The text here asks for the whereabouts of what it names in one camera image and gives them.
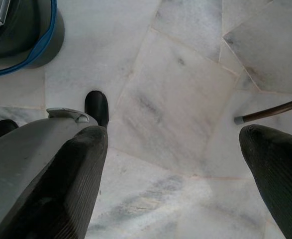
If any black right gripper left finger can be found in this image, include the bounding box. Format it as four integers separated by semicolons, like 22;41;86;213
0;125;109;239

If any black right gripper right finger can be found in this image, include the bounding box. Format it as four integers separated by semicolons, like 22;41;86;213
238;124;292;239

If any grey rubbish bin blue rim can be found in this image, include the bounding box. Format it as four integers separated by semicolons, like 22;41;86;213
0;0;66;78

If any robot right leg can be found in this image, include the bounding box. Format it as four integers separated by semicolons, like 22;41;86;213
0;91;109;239

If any robot leg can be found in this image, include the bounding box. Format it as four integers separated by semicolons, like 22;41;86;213
0;91;109;239
0;119;20;139

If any brown metal leg grey cap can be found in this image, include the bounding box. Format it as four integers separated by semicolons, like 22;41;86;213
234;96;292;124

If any robot left leg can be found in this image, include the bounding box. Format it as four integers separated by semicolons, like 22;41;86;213
0;119;20;139

